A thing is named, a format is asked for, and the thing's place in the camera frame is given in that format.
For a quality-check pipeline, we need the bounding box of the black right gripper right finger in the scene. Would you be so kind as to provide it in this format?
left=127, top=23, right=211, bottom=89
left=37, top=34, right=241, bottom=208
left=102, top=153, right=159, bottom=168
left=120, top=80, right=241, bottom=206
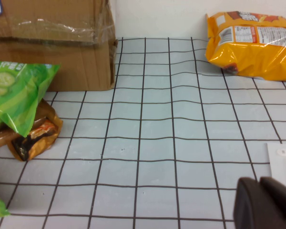
left=259, top=176, right=286, bottom=229

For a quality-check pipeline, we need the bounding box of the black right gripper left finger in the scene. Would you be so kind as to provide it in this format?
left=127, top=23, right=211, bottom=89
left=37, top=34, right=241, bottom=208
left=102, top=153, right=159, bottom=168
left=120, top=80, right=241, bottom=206
left=233, top=177, right=286, bottom=229

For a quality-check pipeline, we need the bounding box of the green Lay's cucumber chip bag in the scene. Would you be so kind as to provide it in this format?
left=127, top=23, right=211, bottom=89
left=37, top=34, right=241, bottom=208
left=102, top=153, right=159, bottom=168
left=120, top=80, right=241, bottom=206
left=0, top=60, right=61, bottom=138

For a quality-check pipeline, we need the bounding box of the brown amber snack packet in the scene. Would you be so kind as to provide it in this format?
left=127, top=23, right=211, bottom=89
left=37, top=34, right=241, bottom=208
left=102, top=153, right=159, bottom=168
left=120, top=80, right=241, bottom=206
left=0, top=99, right=64, bottom=162

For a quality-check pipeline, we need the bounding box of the white paper card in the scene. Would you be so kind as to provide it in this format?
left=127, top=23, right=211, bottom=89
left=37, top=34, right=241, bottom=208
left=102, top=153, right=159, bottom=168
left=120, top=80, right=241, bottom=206
left=266, top=142, right=286, bottom=191

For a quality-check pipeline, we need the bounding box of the white black-grid tablecloth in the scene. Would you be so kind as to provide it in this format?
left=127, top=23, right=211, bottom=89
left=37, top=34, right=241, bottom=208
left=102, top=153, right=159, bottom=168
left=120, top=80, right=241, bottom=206
left=0, top=37, right=286, bottom=229

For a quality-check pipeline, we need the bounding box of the large orange chip bag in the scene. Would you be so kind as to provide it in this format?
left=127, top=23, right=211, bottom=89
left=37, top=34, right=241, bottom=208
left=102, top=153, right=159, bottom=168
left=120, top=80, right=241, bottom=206
left=204, top=10, right=286, bottom=82

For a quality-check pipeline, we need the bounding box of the taped cardboard box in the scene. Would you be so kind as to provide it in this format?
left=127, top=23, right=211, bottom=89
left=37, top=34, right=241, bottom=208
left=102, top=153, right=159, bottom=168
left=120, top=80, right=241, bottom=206
left=0, top=0, right=119, bottom=93

